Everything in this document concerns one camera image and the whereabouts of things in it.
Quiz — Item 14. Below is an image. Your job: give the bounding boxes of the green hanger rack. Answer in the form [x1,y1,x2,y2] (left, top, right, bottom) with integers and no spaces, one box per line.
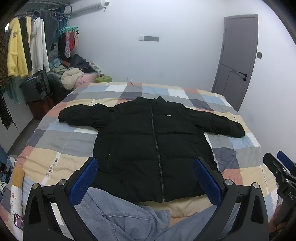
[59,26,78,34]

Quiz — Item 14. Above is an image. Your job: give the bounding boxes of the dark grey hanging garment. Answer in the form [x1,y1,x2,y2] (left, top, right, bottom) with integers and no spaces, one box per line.
[40,10,58,54]

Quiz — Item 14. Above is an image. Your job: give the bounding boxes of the green box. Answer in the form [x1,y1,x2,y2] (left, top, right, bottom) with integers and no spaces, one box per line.
[95,76,112,83]

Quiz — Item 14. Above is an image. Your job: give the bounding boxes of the grey switch beside door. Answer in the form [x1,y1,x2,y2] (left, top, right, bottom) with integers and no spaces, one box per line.
[257,51,262,59]

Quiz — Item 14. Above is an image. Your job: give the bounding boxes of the black clothes pile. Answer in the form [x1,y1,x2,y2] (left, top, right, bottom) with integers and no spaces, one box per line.
[70,54,95,73]

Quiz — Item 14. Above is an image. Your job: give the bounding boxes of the pink garment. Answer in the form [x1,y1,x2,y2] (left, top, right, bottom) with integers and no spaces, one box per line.
[74,72,98,88]

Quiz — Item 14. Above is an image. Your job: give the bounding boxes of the cream fluffy garment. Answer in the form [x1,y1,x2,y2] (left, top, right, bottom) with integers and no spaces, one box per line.
[61,68,84,90]

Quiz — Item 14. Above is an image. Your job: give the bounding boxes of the grey wall switch panel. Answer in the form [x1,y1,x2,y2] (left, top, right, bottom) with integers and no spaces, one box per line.
[138,36,159,42]

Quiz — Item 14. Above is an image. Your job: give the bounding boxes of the white wall air conditioner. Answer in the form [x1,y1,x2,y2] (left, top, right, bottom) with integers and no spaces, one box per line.
[70,0,110,18]

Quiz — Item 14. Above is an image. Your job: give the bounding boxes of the grey bedroom door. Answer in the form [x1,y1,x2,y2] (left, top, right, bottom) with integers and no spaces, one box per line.
[212,14,258,111]

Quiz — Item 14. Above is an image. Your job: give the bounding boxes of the smartphone with pink screen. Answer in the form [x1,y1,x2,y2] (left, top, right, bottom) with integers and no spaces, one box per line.
[14,213,23,230]

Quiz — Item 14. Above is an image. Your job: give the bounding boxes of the yellow fleece jacket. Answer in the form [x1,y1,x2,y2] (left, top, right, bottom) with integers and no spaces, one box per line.
[7,18,28,78]

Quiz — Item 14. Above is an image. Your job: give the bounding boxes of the blue denim jeans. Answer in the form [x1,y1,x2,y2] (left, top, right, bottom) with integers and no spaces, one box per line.
[75,187,216,240]

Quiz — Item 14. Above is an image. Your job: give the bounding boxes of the white hooded sweater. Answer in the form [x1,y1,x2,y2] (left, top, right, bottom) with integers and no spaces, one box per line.
[29,18,50,75]

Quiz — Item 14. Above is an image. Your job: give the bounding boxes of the black puffer jacket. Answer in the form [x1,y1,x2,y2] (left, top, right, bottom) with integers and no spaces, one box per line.
[58,97,245,203]

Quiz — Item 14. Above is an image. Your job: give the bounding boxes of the houndstooth scarf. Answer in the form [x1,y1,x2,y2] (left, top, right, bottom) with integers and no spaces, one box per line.
[0,89,17,130]

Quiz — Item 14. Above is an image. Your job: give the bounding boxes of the black door handle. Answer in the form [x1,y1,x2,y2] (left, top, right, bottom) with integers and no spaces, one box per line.
[238,71,248,81]

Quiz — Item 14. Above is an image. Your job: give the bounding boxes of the black suitcase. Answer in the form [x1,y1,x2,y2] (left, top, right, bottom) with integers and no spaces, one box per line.
[20,70,51,104]

